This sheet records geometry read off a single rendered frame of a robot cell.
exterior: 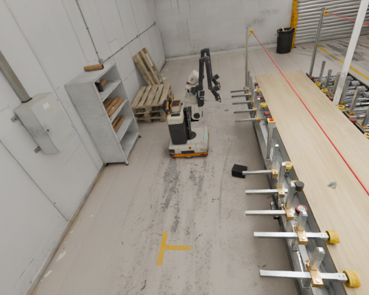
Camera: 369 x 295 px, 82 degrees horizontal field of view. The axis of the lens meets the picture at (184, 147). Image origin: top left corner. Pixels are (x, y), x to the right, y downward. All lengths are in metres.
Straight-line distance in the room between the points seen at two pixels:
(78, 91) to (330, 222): 3.24
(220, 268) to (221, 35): 8.09
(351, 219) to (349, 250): 0.25
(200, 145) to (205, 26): 6.31
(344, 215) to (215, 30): 8.07
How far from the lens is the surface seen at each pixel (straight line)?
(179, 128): 3.40
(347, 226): 1.94
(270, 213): 1.90
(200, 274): 2.59
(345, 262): 1.79
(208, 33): 9.20
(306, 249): 2.08
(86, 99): 3.48
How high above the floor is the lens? 2.39
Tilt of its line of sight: 37 degrees down
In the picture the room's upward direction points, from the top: 11 degrees counter-clockwise
